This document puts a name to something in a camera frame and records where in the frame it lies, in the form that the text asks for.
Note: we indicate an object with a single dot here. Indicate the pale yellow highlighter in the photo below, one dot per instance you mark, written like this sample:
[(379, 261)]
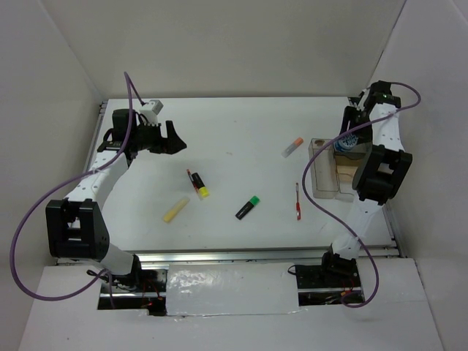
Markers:
[(175, 209)]

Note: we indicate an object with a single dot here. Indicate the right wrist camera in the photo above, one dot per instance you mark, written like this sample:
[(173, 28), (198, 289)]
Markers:
[(362, 98)]

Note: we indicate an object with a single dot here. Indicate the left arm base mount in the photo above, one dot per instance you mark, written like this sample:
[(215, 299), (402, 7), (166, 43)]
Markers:
[(143, 289)]

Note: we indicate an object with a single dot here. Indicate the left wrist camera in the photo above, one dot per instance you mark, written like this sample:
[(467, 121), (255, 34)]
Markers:
[(151, 109)]

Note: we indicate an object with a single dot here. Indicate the black yellow-capped highlighter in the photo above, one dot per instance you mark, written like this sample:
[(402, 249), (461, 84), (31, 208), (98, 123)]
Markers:
[(200, 186)]

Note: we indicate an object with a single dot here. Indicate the aluminium front rail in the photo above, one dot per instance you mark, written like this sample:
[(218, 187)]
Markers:
[(231, 256)]

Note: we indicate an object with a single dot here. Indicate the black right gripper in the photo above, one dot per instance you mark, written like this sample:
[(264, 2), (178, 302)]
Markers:
[(350, 114)]

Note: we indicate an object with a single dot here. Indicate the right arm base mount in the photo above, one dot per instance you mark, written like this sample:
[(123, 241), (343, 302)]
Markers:
[(327, 283)]

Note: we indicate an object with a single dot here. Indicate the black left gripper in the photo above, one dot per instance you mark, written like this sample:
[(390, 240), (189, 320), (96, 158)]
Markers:
[(170, 145)]

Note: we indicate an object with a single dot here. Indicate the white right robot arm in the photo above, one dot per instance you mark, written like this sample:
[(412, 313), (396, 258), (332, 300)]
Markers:
[(371, 124)]

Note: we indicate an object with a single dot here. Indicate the red pen under highlighter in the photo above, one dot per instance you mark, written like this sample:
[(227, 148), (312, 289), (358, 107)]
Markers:
[(192, 181)]

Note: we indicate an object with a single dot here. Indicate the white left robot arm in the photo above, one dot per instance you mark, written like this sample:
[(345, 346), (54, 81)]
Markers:
[(76, 227)]

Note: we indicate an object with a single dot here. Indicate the black green-capped highlighter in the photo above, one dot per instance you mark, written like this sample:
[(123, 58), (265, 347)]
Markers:
[(247, 207)]

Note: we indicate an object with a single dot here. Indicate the orange-capped grey marker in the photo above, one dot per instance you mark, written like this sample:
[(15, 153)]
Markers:
[(292, 147)]

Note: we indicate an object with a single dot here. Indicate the red gel pen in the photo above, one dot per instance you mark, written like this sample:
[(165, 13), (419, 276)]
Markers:
[(297, 202)]

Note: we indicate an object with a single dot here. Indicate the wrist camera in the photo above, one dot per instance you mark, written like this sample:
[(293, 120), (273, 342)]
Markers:
[(151, 109), (362, 98)]

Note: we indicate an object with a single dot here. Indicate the clear compartment organizer box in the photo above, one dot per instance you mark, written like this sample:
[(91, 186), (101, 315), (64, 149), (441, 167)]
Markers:
[(332, 173)]

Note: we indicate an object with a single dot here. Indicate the white foil sheet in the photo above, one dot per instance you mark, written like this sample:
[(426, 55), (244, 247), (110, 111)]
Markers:
[(231, 289)]

